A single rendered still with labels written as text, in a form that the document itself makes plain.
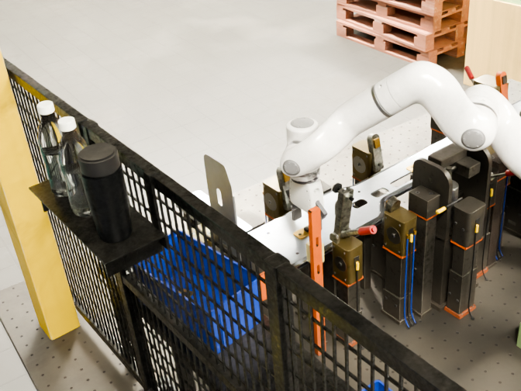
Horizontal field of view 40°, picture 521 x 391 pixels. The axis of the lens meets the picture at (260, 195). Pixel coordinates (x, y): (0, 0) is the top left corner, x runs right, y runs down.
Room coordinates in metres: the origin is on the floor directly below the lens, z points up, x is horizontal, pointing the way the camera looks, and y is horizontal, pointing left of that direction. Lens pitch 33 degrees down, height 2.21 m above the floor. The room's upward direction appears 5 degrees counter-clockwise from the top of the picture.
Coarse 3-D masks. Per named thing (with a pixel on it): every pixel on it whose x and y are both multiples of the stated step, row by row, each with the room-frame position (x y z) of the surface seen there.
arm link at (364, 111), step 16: (368, 96) 1.57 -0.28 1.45; (336, 112) 1.61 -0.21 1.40; (352, 112) 1.58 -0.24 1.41; (368, 112) 1.56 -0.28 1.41; (384, 112) 1.55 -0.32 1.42; (320, 128) 1.57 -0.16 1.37; (336, 128) 1.57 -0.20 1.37; (352, 128) 1.57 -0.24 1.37; (368, 128) 1.58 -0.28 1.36; (304, 144) 1.56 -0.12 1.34; (320, 144) 1.55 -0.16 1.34; (336, 144) 1.55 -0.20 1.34; (288, 160) 1.56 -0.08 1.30; (304, 160) 1.55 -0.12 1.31; (320, 160) 1.54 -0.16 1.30
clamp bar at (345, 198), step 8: (336, 184) 1.56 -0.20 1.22; (336, 192) 1.55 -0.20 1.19; (344, 192) 1.52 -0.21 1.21; (352, 192) 1.53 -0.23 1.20; (344, 200) 1.52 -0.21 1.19; (352, 200) 1.51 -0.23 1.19; (336, 208) 1.54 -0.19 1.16; (344, 208) 1.52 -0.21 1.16; (336, 216) 1.54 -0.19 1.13; (344, 216) 1.53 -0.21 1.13; (336, 224) 1.54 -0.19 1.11; (344, 224) 1.54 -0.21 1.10; (336, 232) 1.54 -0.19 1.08
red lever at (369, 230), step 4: (360, 228) 1.48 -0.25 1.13; (364, 228) 1.47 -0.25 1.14; (368, 228) 1.45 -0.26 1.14; (372, 228) 1.45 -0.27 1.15; (376, 228) 1.46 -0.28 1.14; (344, 232) 1.53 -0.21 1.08; (348, 232) 1.52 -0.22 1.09; (352, 232) 1.50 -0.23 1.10; (356, 232) 1.49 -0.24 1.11; (360, 232) 1.48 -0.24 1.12; (364, 232) 1.46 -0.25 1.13; (368, 232) 1.45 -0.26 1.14; (372, 232) 1.45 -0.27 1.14; (340, 236) 1.54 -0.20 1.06; (344, 236) 1.53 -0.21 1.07; (348, 236) 1.52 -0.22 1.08
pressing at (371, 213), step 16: (432, 144) 2.10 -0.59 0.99; (448, 144) 2.08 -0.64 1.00; (384, 176) 1.92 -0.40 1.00; (400, 176) 1.91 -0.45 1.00; (368, 192) 1.84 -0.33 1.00; (400, 192) 1.82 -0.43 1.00; (352, 208) 1.76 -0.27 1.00; (368, 208) 1.75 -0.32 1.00; (384, 208) 1.74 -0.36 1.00; (272, 224) 1.71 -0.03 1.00; (288, 224) 1.71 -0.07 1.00; (304, 224) 1.70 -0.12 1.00; (352, 224) 1.68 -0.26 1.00; (368, 224) 1.67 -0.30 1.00; (272, 240) 1.64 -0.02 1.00; (288, 240) 1.63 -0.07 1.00; (304, 240) 1.62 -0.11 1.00; (288, 256) 1.56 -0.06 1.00; (304, 256) 1.55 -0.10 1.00
